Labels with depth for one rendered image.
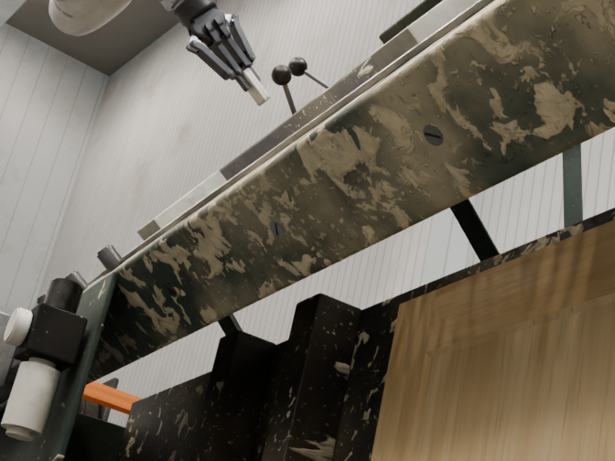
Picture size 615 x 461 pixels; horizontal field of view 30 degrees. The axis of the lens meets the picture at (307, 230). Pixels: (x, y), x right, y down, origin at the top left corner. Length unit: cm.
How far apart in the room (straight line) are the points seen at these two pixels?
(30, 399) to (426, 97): 67
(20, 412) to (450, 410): 50
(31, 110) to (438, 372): 1098
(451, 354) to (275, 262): 19
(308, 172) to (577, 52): 32
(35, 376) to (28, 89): 1077
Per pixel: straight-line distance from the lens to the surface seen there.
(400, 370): 119
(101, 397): 557
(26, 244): 1158
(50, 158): 1192
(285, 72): 208
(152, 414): 192
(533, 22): 76
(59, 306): 137
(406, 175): 91
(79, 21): 224
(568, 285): 101
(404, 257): 573
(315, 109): 167
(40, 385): 134
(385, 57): 104
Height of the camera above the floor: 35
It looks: 24 degrees up
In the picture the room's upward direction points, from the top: 13 degrees clockwise
